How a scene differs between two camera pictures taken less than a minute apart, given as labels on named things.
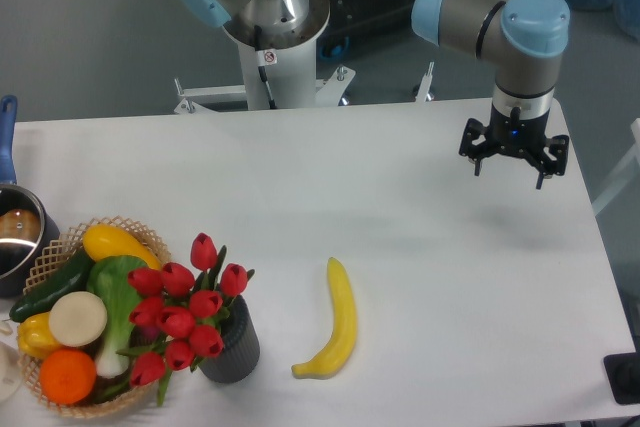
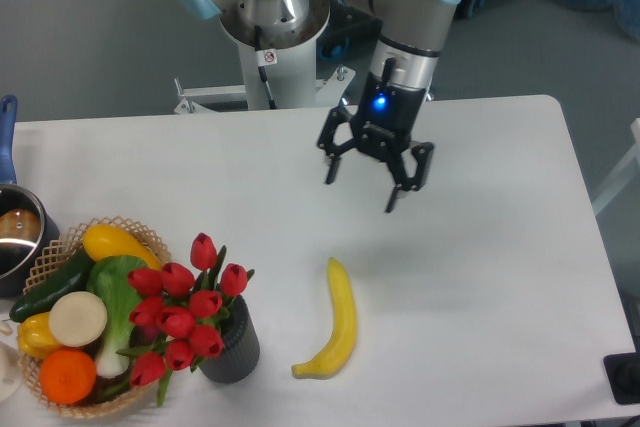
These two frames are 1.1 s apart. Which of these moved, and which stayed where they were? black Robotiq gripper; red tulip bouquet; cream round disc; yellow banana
Moved: black Robotiq gripper
Stayed: cream round disc; red tulip bouquet; yellow banana
